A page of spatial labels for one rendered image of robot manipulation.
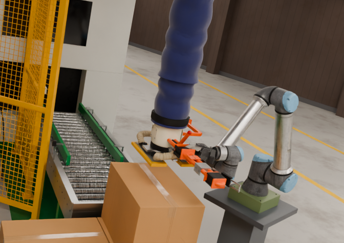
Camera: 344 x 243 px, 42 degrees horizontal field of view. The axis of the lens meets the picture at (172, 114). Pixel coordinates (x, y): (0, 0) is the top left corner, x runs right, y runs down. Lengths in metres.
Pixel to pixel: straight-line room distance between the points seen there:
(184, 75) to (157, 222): 0.82
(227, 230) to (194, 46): 1.49
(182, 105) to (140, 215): 0.65
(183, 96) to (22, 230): 1.24
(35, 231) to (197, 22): 1.56
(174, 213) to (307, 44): 10.29
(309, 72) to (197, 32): 10.08
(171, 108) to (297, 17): 10.36
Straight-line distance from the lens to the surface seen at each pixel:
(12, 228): 2.90
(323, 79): 12.28
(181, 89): 2.50
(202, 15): 2.44
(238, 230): 3.31
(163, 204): 2.50
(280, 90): 2.79
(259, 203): 3.15
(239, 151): 2.59
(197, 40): 2.45
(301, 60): 12.54
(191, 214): 2.58
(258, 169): 3.17
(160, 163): 2.53
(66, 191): 3.26
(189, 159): 2.34
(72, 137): 4.41
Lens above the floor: 2.05
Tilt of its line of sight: 15 degrees down
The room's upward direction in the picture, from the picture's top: 12 degrees clockwise
